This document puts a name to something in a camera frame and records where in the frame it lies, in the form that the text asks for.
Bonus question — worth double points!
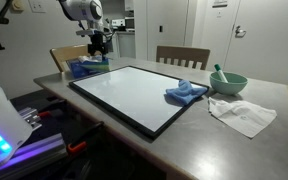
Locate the wooden slat-back chair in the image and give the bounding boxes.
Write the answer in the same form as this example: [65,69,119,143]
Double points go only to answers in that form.
[49,43,105,74]
[155,45,211,71]

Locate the white cloth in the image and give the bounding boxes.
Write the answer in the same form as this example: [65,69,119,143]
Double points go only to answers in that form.
[207,96,278,139]

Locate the silver lever door handle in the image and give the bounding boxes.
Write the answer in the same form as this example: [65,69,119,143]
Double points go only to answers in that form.
[234,25,247,38]

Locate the white wall sign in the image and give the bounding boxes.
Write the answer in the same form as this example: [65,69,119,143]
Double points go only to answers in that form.
[212,0,228,8]

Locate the microwave oven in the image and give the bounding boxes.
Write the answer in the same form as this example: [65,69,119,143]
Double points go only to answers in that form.
[124,16,136,33]

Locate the silver metal bracket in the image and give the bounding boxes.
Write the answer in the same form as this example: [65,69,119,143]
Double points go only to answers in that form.
[17,106,43,132]

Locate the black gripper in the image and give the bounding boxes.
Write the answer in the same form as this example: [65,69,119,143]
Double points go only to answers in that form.
[87,32,110,58]

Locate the white kitchen cabinet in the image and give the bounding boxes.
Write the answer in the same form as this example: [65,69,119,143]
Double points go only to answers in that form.
[117,31,137,59]

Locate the white toaster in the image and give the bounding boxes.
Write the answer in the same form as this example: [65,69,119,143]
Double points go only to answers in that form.
[111,18,126,28]

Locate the white door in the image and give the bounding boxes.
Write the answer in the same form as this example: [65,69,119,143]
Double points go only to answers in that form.
[223,0,288,86]

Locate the green bowl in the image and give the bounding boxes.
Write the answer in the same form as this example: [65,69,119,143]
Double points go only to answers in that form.
[209,71,249,96]

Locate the black framed whiteboard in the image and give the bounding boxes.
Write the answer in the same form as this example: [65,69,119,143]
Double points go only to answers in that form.
[68,65,211,140]

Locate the orange black bar clamp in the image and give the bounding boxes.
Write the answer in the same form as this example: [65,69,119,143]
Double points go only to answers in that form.
[37,99,68,118]
[66,120,106,156]

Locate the white oven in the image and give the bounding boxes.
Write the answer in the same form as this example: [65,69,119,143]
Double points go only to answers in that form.
[107,30,120,60]

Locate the beige round thermostat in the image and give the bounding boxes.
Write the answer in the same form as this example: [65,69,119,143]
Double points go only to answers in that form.
[9,0,24,13]

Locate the aluminium extrusion rail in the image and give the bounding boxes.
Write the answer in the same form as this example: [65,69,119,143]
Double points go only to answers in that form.
[0,133,68,179]

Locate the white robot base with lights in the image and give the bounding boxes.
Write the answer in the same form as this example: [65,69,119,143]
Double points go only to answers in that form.
[0,54,34,174]

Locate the blue microfiber cloth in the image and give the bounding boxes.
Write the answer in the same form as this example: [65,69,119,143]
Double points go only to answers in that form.
[164,78,209,107]

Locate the white tissue sheet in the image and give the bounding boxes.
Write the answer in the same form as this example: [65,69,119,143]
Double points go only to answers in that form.
[78,54,104,65]

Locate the blue tissue box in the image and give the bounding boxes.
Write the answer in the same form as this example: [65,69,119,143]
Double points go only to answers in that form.
[66,54,112,79]

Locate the green capped white marker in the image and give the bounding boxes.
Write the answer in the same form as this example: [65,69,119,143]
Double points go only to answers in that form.
[213,63,229,84]

